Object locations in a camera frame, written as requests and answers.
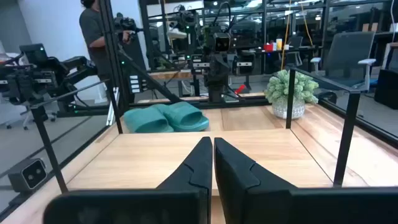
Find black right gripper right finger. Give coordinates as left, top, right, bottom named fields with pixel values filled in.
left=213, top=137, right=398, bottom=224

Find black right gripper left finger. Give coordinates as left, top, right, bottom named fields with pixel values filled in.
left=43, top=136, right=213, bottom=224

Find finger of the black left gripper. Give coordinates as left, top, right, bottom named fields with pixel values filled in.
left=190, top=55, right=220, bottom=86
left=219, top=55, right=253, bottom=86

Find teal rubber slide sandal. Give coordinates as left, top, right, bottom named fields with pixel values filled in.
left=123, top=105, right=175, bottom=134
left=152, top=101, right=210, bottom=132

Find black metal wooden shoe shelf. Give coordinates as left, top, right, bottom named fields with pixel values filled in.
left=29, top=67, right=362, bottom=194

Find white shoe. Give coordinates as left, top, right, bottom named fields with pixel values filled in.
left=167, top=27, right=188, bottom=40

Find green plant in white pot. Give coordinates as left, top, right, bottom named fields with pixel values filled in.
left=264, top=68, right=320, bottom=121

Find black office chair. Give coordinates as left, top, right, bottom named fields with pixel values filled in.
left=284, top=35, right=304, bottom=68

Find black box white labels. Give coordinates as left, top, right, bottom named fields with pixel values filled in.
left=129, top=73, right=149, bottom=94

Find grey mesh office chair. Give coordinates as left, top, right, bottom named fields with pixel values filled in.
left=310, top=30, right=379, bottom=105

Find person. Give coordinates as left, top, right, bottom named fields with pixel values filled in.
left=78, top=0, right=133, bottom=82

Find black cabinet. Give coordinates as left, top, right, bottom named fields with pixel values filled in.
left=374, top=68, right=398, bottom=110

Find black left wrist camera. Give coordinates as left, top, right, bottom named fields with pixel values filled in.
left=213, top=32, right=232, bottom=52

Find yellow hanging cable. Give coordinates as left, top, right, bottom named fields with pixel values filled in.
left=280, top=0, right=293, bottom=71
left=300, top=2, right=314, bottom=47

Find black leader arm handle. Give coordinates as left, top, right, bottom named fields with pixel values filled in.
left=113, top=12, right=144, bottom=43

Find aluminium extrusion rail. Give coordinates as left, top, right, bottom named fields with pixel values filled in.
left=106, top=86, right=121, bottom=127

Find black grey table camera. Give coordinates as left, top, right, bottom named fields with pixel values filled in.
left=7, top=157, right=48, bottom=194

